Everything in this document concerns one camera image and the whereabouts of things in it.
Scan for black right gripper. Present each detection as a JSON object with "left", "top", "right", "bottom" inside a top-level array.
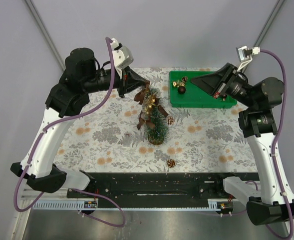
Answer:
[{"left": 190, "top": 62, "right": 257, "bottom": 109}]

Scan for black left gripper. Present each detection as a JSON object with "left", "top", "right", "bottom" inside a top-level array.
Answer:
[{"left": 83, "top": 65, "right": 148, "bottom": 98}]

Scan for brown ribbon gold berries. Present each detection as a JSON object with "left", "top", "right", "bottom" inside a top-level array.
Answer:
[{"left": 134, "top": 84, "right": 169, "bottom": 130}]

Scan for small green christmas tree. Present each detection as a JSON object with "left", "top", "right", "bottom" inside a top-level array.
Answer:
[{"left": 144, "top": 88, "right": 168, "bottom": 146}]

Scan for pine cone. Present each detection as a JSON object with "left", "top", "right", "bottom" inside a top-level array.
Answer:
[
  {"left": 166, "top": 159, "right": 176, "bottom": 168},
  {"left": 167, "top": 116, "right": 175, "bottom": 126}
]

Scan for pine cone front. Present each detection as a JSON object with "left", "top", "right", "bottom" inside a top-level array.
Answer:
[{"left": 166, "top": 159, "right": 176, "bottom": 168}]

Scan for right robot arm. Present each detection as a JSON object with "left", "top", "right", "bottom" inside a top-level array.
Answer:
[{"left": 190, "top": 63, "right": 294, "bottom": 226}]

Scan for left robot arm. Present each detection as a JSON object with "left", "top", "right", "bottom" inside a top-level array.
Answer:
[{"left": 10, "top": 45, "right": 149, "bottom": 198}]

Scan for green plastic tray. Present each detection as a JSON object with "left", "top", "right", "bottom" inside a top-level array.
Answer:
[{"left": 169, "top": 70, "right": 237, "bottom": 109}]

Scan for dark brown bauble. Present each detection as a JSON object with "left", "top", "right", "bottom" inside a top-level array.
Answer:
[{"left": 177, "top": 86, "right": 186, "bottom": 95}]

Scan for floral paper mat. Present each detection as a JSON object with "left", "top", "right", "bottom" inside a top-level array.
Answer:
[{"left": 54, "top": 67, "right": 257, "bottom": 173}]

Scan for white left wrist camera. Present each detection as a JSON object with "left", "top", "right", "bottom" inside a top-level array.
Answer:
[{"left": 110, "top": 38, "right": 134, "bottom": 77}]

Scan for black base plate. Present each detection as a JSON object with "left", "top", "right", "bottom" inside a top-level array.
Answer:
[{"left": 66, "top": 171, "right": 245, "bottom": 210}]

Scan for white slotted cable duct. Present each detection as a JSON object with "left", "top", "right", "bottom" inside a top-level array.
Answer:
[{"left": 32, "top": 200, "right": 98, "bottom": 211}]

